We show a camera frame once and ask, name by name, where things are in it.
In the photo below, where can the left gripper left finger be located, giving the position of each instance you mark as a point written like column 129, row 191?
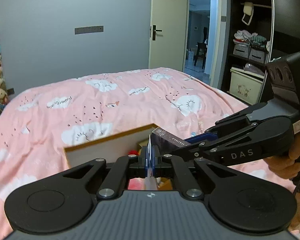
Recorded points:
column 120, row 173

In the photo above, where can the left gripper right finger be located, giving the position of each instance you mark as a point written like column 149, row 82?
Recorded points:
column 177, row 171

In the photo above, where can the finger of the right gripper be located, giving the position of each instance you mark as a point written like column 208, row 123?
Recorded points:
column 211, row 150
column 236, row 123

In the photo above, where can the blue floral card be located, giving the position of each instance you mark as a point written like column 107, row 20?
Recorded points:
column 150, row 180

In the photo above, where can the dark purple box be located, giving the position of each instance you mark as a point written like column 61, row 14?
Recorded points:
column 166, row 141

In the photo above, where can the pink plush radish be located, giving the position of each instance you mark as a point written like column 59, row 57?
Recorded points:
column 137, row 171

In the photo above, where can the person right hand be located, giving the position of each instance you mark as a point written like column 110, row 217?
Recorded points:
column 286, row 167

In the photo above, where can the orange cardboard box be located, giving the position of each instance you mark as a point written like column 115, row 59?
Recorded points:
column 112, row 147

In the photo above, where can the checkered storage basket right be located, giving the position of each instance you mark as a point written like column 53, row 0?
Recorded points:
column 258, row 55

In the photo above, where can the checkered storage basket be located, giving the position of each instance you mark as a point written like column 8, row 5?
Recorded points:
column 242, row 50
column 258, row 55

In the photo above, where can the cream storage bin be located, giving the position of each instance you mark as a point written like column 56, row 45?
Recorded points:
column 245, row 85

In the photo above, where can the dark wardrobe shelf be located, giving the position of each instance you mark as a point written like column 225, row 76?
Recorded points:
column 251, row 23

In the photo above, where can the pink printed bed quilt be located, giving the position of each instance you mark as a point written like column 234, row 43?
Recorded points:
column 38, row 124

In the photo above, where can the cream door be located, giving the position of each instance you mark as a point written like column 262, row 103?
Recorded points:
column 168, row 27

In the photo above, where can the wall switch panel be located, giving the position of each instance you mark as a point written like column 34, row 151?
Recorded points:
column 89, row 29

